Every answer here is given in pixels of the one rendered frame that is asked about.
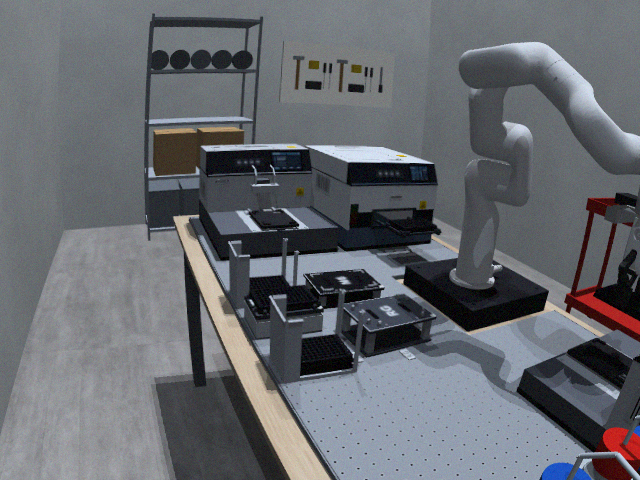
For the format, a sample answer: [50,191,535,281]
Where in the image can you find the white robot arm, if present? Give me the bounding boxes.
[449,42,640,290]

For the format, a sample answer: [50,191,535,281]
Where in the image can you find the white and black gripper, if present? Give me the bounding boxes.
[612,214,640,309]

